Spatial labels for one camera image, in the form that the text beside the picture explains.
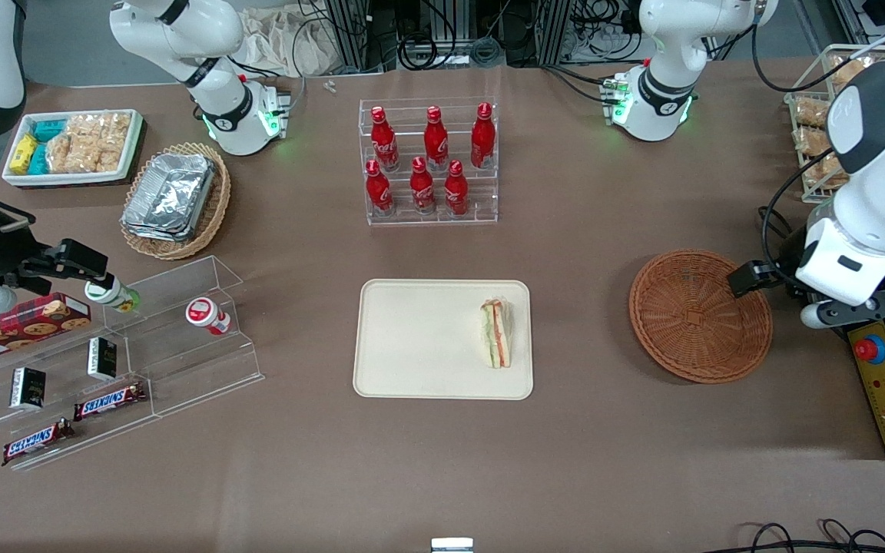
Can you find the white cloth bag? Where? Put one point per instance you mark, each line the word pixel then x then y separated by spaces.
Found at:
pixel 281 42

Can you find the snickers chocolate bar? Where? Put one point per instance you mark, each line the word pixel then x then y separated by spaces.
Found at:
pixel 35 442
pixel 108 401

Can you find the clear acrylic stepped shelf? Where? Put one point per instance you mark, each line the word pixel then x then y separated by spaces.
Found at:
pixel 181 361

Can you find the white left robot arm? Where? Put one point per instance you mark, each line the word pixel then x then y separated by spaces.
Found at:
pixel 884 207

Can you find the green white small bottle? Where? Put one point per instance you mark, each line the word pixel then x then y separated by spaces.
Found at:
pixel 111 296

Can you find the triangle sandwich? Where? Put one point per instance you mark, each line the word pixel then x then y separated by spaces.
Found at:
pixel 498 338

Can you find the aluminium frame post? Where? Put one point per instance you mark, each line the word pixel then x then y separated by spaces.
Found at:
pixel 344 31
pixel 554 31

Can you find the white rectangular snack tray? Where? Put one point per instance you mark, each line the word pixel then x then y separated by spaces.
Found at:
pixel 66 178

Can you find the clear bag fried snacks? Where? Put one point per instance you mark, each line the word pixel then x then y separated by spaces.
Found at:
pixel 823 173
pixel 848 69
pixel 811 140
pixel 811 113

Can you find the clear bag rice crackers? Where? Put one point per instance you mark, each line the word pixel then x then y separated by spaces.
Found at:
pixel 70 153
pixel 108 130

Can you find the round brown wicker basket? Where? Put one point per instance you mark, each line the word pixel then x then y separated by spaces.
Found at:
pixel 665 338

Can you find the stacked aluminium foil trays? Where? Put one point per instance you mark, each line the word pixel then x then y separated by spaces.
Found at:
pixel 170 196

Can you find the red white small bottle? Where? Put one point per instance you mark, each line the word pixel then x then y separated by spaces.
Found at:
pixel 200 311

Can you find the oval tan wicker basket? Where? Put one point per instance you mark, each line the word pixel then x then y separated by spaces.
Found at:
pixel 216 209

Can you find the beige plastic tray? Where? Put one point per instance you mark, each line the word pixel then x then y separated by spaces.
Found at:
pixel 427 346

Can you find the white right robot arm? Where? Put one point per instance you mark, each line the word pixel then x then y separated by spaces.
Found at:
pixel 220 100

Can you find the clear acrylic bottle rack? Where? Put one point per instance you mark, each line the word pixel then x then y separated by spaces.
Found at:
pixel 488 207

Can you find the small black box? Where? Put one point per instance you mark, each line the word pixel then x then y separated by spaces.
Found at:
pixel 102 359
pixel 28 388

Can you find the yellow snack packet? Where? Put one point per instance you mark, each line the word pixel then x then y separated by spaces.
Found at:
pixel 24 153

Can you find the red cola bottle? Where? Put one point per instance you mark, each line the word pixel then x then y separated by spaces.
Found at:
pixel 422 188
pixel 382 142
pixel 455 190
pixel 435 140
pixel 482 137
pixel 378 190

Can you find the teal snack packet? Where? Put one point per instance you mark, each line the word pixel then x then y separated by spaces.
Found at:
pixel 39 160
pixel 49 129

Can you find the red tartan cookie box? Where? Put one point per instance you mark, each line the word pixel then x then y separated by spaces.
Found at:
pixel 28 322

